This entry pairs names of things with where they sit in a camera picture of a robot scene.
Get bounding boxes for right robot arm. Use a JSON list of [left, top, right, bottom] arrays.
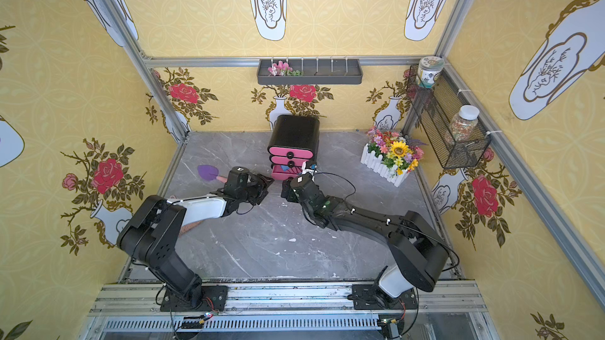
[[281, 173, 450, 309]]

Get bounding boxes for jar with white lid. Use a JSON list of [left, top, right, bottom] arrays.
[[444, 105, 480, 146]]

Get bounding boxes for black wire basket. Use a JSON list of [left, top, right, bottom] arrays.
[[403, 65, 491, 169]]

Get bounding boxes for flower box white fence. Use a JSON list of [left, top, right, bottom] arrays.
[[361, 127, 425, 187]]

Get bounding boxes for jar with green label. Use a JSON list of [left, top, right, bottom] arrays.
[[416, 56, 445, 89]]

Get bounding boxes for black pink drawer cabinet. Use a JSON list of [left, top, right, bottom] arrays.
[[267, 115, 320, 180]]

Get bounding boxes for grey wall shelf tray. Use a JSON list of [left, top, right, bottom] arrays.
[[257, 57, 363, 86]]

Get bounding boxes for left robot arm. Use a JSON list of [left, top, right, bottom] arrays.
[[117, 167, 274, 312]]

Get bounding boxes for pink flowers in tray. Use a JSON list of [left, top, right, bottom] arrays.
[[267, 61, 302, 76]]

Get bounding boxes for purple pink toy shovel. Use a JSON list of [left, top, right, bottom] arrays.
[[197, 164, 228, 183]]

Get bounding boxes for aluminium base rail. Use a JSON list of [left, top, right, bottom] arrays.
[[80, 280, 498, 339]]

